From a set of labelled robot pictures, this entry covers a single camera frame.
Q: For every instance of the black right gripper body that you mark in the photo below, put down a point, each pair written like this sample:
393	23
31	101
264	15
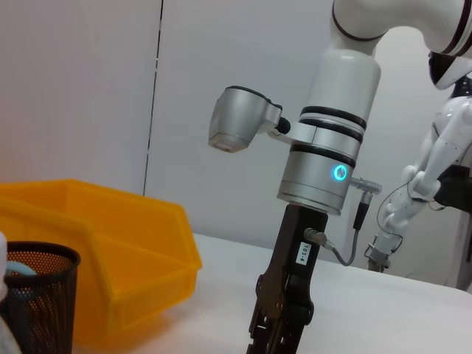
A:
295	236

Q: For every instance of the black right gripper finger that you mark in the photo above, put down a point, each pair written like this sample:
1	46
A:
289	341
263	337

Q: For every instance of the blue scissors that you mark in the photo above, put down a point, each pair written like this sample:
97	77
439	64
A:
20	268

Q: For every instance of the clear green-label water bottle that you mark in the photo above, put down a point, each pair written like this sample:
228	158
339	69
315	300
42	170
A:
5	339

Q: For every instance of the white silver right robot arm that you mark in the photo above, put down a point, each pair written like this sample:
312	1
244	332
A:
343	85

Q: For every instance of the black mesh pen holder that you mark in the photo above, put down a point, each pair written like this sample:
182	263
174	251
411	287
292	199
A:
40	317

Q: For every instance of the yellow plastic bin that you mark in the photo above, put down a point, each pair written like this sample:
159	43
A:
140	250

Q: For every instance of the white humanoid robot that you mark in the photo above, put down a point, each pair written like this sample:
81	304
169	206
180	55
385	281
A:
450	125

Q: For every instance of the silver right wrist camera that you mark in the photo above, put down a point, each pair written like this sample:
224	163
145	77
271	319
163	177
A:
239	118

